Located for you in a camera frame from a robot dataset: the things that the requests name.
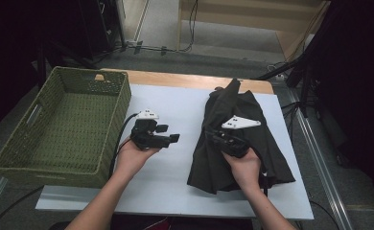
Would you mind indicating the black equipment rack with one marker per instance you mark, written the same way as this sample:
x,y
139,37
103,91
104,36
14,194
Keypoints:
x,y
98,25

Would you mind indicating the dark curtain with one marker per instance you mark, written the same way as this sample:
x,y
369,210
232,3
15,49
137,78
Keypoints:
x,y
12,48
361,80

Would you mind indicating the green woven basket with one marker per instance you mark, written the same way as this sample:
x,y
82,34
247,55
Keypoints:
x,y
70,127

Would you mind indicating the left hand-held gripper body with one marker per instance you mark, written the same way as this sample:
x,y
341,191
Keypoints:
x,y
145,135

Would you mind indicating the person's left hand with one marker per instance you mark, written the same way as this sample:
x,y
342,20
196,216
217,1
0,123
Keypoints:
x,y
129,159

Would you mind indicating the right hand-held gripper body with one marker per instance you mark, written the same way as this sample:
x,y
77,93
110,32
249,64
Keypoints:
x,y
231,143

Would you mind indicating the light wooden cabinet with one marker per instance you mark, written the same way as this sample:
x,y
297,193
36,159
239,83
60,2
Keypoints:
x,y
239,19

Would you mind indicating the person's right hand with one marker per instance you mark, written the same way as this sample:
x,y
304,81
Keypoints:
x,y
245,169

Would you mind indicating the white board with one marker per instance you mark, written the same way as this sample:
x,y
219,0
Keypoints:
x,y
175,175

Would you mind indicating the dark pleated skirt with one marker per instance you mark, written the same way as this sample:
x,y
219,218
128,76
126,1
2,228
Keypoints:
x,y
207,166

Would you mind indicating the black stand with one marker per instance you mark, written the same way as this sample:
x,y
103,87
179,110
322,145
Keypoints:
x,y
305,70

